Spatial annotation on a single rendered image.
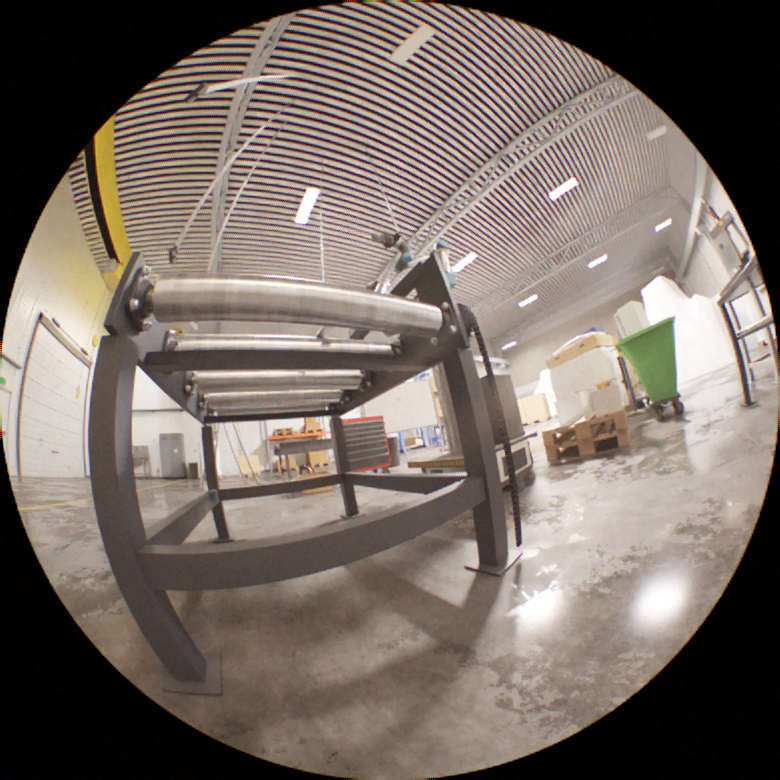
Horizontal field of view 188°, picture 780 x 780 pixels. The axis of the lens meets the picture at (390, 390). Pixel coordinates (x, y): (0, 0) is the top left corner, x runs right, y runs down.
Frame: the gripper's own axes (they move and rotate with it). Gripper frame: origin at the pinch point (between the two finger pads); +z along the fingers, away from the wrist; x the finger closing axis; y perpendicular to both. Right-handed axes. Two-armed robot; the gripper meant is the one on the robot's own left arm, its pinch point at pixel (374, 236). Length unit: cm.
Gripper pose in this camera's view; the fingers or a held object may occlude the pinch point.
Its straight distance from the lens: 177.7
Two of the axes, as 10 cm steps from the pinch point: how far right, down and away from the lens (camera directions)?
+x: -1.8, -9.6, 2.2
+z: -8.3, 0.3, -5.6
